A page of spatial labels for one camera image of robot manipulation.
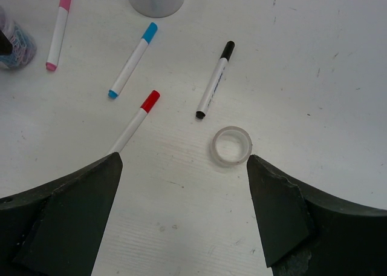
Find red marker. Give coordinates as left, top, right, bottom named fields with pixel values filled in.
left=107, top=90, right=160, bottom=154

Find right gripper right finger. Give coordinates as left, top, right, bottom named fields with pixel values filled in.
left=247, top=155, right=386, bottom=275

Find pink marker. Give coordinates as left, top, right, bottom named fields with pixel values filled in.
left=45, top=0, right=71, bottom=71

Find small clear tape roll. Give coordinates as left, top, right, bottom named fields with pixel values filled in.
left=209, top=126, right=253, bottom=167

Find blue marker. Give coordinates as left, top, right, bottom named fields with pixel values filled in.
left=108, top=22, right=158, bottom=99

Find black marker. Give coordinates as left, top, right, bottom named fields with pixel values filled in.
left=195, top=41, right=235, bottom=120

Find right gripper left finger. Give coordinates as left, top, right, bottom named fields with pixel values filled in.
left=1, top=153, right=123, bottom=275

